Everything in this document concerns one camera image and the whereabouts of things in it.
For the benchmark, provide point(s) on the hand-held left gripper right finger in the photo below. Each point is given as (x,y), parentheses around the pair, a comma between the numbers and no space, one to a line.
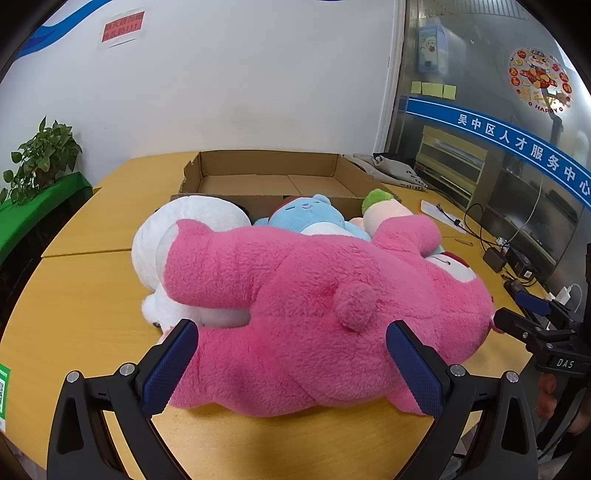
(418,369)

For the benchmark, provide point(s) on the yellow sticky note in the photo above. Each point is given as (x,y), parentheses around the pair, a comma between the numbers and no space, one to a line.
(438,90)
(416,87)
(449,92)
(427,89)

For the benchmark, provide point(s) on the small potted plant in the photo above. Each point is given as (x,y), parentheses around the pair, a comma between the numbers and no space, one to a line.
(10,182)

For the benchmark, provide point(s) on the large potted plant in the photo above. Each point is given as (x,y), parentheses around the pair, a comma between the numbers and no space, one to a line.
(48,147)

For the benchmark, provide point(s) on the white charger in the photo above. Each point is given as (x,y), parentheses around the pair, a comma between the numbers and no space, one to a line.
(567,295)

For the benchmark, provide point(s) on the green code sticker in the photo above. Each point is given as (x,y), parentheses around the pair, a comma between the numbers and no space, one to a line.
(3,397)

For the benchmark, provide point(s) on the black box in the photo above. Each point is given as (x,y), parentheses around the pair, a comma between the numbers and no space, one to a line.
(521,265)

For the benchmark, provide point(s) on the round festive sticker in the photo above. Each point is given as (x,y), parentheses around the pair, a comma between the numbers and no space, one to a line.
(538,76)

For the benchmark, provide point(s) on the grey cloth bag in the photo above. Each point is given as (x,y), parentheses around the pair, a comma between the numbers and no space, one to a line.
(392,173)

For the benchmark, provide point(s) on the blue plush toy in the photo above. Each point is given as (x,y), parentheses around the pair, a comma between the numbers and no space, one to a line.
(304,214)

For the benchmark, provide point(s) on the blue banner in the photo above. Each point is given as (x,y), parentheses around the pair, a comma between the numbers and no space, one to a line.
(485,124)

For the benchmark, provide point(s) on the white plush toy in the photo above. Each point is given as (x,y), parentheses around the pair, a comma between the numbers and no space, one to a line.
(194,217)

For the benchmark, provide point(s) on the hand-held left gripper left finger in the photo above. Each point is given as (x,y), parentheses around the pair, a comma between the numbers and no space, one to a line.
(168,369)

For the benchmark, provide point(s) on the cardboard box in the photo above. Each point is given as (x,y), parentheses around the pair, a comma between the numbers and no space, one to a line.
(258,182)

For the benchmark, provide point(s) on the pink plush bear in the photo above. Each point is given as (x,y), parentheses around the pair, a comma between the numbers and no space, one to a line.
(300,300)

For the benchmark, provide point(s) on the person's right hand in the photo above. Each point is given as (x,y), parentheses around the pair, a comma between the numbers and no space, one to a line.
(548,397)

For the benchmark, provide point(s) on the blue cartoon poster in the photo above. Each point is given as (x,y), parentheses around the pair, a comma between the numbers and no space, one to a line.
(431,48)

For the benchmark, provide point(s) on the green-haired plush toy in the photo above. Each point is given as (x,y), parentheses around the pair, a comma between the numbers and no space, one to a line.
(385,210)

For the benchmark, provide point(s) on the red wall sign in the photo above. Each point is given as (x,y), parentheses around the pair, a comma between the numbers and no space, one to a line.
(122,28)

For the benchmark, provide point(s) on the black power adapter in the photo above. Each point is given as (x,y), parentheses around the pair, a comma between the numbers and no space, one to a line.
(495,259)

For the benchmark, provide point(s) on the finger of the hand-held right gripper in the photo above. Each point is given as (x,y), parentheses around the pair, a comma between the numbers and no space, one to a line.
(535,303)
(517,325)

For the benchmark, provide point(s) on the wooden shelf cabinet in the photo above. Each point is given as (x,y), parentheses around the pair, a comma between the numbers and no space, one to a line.
(475,157)

